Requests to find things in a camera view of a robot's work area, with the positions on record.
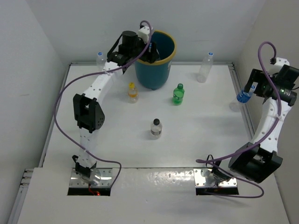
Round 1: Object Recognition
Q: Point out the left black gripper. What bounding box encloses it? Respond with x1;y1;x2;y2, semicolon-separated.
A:
128;34;158;63

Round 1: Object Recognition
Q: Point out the bottle with blue label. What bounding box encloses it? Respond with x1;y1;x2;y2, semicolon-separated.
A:
229;85;256;112

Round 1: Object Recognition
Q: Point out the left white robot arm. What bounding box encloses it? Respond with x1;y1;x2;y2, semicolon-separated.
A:
73;26;159;178

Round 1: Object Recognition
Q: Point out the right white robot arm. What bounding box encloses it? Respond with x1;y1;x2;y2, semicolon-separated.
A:
228;58;299;183

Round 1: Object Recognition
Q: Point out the blue bin yellow rim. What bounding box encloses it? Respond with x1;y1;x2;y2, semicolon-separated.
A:
135;30;177;90

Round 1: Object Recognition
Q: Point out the green plastic bottle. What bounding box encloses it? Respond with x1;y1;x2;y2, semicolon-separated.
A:
172;83;185;105

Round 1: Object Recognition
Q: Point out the small bottle yellow cap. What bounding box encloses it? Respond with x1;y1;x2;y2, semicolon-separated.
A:
128;82;139;103

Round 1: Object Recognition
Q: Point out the clear bottle back left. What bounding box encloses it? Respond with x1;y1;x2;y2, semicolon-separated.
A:
96;52;107;71

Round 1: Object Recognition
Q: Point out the clear bottle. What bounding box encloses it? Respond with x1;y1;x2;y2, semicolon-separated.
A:
197;52;214;83
96;52;107;71

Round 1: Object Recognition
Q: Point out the clear bottle back right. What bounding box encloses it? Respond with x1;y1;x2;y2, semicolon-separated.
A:
197;52;214;83

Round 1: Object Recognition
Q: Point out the small bottle black cap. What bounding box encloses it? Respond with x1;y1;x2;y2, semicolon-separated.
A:
150;118;163;139

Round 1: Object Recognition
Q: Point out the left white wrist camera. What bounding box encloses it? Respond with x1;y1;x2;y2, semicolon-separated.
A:
137;26;153;44

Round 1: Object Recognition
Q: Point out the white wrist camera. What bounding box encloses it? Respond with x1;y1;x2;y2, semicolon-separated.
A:
268;57;290;76
137;26;153;44

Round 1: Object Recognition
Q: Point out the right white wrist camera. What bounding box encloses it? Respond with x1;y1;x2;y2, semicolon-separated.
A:
268;57;290;76

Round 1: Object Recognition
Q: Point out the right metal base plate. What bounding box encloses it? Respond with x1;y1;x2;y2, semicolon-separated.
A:
193;168;237;189

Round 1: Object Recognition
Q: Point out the metal base plate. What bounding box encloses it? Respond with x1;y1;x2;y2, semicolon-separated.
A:
193;168;237;189
69;168;112;189

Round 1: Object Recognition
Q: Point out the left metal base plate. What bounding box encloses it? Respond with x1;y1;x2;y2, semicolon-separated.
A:
69;168;112;189

